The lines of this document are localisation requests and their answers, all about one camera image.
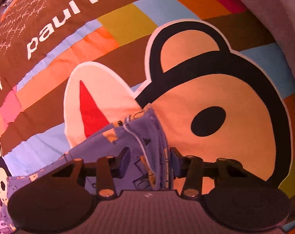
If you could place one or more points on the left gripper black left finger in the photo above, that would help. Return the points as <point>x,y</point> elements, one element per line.
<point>67,196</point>

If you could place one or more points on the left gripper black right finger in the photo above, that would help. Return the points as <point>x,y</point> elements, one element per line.
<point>231,195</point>

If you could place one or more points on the blue printed children's pants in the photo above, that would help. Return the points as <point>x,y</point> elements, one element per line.
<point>133,154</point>

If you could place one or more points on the colourful paul frank bedspread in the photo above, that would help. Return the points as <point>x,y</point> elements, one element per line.
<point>215,76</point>

